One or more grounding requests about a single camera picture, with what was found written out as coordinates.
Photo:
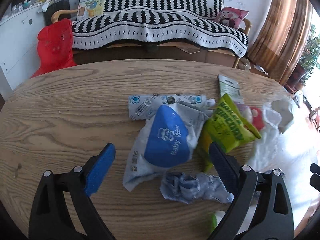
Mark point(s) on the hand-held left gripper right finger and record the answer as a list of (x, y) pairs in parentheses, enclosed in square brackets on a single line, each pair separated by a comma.
[(222, 167)]

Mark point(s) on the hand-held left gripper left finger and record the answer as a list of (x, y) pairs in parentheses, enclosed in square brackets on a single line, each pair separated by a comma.
[(100, 172)]

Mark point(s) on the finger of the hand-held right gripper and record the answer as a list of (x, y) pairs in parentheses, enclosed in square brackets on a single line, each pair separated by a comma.
[(315, 180)]

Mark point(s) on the blue wrapper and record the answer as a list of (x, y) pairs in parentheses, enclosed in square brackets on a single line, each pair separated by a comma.
[(190, 185)]

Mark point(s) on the green snack bag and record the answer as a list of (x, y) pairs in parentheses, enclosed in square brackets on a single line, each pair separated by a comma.
[(225, 125)]

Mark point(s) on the red round object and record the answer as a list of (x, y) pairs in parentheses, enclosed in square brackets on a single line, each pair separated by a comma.
[(257, 120)]

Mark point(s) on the baby wipes packet blue lid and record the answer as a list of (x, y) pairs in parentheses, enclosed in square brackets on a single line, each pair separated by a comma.
[(167, 140)]

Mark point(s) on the white plastic bag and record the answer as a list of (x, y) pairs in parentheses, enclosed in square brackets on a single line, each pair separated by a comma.
[(280, 115)]

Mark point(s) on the green plastic scrap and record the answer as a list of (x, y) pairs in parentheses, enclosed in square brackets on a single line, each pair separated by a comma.
[(213, 221)]

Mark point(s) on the pale green carton box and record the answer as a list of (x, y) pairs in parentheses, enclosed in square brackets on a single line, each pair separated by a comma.
[(228, 87)]

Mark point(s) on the crumpled grey bag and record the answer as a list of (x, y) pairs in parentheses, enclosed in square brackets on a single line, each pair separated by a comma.
[(298, 98)]

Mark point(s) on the white paper scrap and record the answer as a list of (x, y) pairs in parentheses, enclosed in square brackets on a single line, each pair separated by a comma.
[(258, 69)]

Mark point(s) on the beige slipper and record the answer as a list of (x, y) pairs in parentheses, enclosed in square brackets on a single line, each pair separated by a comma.
[(243, 65)]

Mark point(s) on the dark red plant stand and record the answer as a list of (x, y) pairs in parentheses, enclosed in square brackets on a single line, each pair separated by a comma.
[(297, 76)]

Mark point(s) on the flat cardboard piece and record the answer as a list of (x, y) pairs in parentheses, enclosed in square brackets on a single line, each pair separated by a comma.
[(191, 49)]

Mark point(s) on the green potted plant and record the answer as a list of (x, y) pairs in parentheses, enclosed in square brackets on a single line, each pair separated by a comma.
[(310, 52)]

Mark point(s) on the red plastic stool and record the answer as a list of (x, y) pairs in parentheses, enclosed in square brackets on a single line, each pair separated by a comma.
[(53, 47)]

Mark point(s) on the brown curtain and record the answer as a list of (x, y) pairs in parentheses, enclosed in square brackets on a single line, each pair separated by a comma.
[(277, 30)]

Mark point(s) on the pink cartoon cushion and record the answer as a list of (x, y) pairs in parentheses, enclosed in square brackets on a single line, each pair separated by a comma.
[(231, 16)]

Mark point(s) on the white cabinet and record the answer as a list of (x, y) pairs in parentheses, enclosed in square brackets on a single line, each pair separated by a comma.
[(17, 45)]

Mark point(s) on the black white striped blanket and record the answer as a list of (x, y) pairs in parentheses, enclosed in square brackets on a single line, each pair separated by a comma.
[(150, 25)]

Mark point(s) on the colourful picture book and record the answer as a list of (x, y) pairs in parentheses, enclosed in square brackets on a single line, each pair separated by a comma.
[(91, 8)]

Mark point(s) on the black box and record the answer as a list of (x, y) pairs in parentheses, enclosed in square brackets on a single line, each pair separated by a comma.
[(58, 6)]

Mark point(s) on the wooden frame sofa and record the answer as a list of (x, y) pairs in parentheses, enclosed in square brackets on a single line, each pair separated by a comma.
[(60, 13)]

